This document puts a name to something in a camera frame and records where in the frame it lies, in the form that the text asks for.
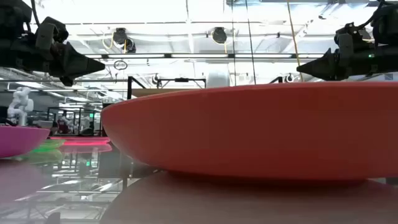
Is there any thin black hanging cable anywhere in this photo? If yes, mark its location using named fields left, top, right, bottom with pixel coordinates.
left=231, top=0, right=236, bottom=86

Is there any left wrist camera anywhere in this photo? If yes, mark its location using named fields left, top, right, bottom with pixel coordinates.
left=35, top=16, right=70, bottom=62

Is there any opaque orange plate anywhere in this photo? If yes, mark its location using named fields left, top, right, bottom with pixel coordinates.
left=101, top=81, right=398, bottom=182

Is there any translucent green plate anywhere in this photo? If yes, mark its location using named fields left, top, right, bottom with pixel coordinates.
left=30, top=139, right=67, bottom=153

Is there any black metal table frame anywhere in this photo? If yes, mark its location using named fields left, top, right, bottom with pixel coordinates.
left=126, top=75, right=147, bottom=101

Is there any person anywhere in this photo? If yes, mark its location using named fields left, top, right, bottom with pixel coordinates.
left=57, top=116, right=71, bottom=135

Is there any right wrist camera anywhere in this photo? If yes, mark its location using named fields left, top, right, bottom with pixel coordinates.
left=334, top=22, right=374, bottom=68

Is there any yellow cable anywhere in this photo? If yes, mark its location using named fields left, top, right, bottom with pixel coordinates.
left=285, top=0, right=304, bottom=83

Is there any opaque purple plate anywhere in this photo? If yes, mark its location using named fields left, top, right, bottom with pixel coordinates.
left=0, top=125, right=51, bottom=159

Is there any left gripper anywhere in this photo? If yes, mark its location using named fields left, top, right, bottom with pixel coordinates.
left=0, top=30, right=106, bottom=87

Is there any black ceiling cord reel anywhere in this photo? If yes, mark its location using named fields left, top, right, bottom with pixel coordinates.
left=111, top=27, right=137, bottom=54
left=211, top=26, right=229, bottom=45

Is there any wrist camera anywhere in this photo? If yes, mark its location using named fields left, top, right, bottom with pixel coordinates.
left=35, top=16, right=70, bottom=62
left=334, top=22, right=374, bottom=68

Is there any white robot figure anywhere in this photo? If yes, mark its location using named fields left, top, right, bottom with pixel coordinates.
left=7, top=86, right=35, bottom=127

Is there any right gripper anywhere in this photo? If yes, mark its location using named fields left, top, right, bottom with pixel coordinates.
left=295, top=44, right=398, bottom=82

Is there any translucent pink plate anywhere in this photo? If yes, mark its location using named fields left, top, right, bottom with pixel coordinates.
left=49, top=136, right=112, bottom=147

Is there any wooden shelf board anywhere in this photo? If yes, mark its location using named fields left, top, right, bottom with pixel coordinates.
left=131, top=88, right=200, bottom=99

